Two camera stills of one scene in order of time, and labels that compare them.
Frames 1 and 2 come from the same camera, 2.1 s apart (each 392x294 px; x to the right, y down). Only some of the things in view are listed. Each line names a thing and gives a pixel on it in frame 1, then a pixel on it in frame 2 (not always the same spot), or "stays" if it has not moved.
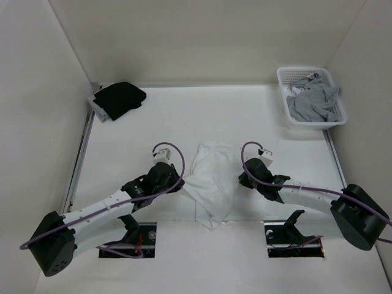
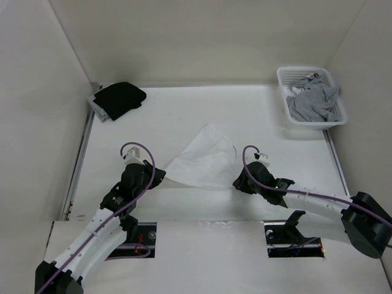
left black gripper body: x=171 y=181 -> x=147 y=179
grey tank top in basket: x=313 y=100 stays
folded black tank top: x=119 y=98 stays
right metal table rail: x=329 y=141 stays
